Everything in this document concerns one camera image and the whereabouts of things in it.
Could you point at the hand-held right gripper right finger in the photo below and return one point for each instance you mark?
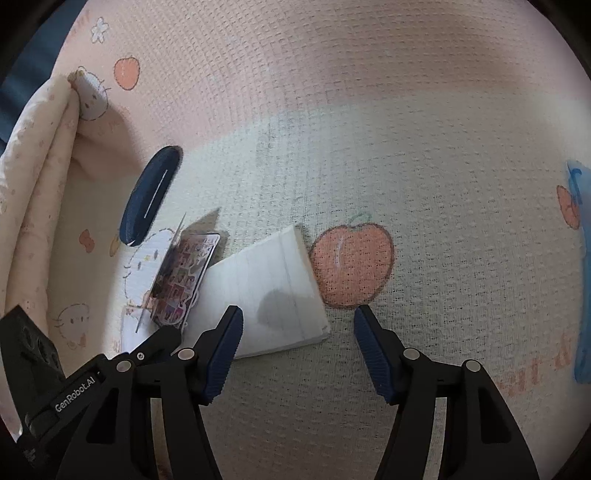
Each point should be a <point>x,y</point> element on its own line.
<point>373,355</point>

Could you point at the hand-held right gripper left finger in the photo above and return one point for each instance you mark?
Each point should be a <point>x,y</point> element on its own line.
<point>225,355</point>

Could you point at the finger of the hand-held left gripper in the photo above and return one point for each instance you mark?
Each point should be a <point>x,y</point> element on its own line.
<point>157,344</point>

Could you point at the white lined notepad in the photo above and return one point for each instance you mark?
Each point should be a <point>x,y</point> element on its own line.
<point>268,295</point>

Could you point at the picture sticker sheet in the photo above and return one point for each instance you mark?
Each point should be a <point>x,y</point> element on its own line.
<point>184,272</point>

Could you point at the dark blue pencil case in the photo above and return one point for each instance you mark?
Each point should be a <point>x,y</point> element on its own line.
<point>147,194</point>

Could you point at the light blue plastic packet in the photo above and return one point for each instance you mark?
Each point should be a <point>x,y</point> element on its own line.
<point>582,277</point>

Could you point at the cream floral folded quilt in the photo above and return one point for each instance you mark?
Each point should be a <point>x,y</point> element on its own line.
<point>37,184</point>

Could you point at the printed cartoon blanket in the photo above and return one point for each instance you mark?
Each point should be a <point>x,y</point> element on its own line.
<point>351,138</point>

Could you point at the dark blue cloth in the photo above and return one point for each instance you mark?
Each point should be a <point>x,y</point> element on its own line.
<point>32,50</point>

